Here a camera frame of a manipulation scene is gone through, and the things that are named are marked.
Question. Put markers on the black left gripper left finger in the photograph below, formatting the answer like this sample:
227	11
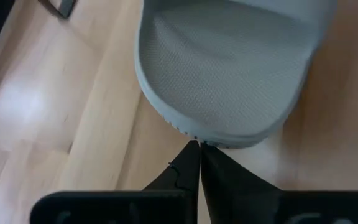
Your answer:
179	199

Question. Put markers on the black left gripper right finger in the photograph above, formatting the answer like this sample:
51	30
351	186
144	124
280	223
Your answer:
228	193

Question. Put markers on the grey foam slide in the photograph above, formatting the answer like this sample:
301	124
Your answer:
228	68

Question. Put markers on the wooden shelf with black frame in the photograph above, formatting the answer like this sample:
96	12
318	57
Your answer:
65	7

